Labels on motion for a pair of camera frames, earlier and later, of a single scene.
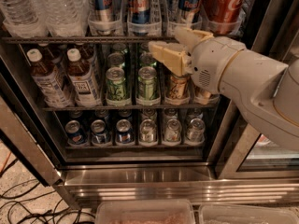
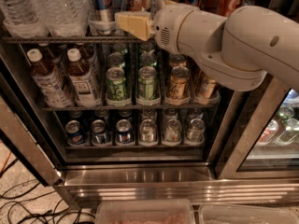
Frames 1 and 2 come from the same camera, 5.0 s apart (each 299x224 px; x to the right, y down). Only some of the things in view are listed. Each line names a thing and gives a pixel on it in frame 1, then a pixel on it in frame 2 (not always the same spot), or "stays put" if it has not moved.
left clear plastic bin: (145, 212) stays put
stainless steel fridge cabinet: (82, 97) stays put
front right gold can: (202, 96) stays put
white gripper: (211, 63) -> (165, 24)
